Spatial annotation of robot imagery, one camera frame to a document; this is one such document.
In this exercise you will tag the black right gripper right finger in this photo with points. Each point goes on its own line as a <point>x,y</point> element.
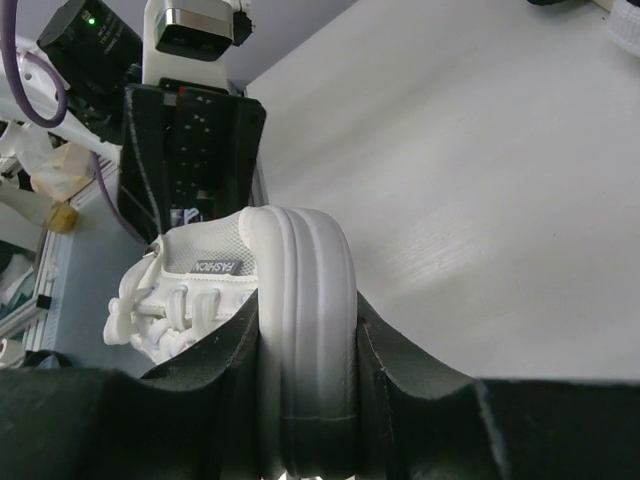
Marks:
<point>422,419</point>

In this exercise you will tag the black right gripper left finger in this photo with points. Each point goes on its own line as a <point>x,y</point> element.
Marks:
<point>193,417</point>

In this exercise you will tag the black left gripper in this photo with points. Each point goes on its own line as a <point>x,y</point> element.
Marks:
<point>185,146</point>

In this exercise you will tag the white grey sneaker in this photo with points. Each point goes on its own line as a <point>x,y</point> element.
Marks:
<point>297,263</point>

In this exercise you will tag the black white sneaker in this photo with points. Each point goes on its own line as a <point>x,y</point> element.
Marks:
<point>623,25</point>

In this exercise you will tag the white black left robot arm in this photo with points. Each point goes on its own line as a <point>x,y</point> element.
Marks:
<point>85,58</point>

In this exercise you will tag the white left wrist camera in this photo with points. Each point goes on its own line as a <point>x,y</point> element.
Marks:
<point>185,40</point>

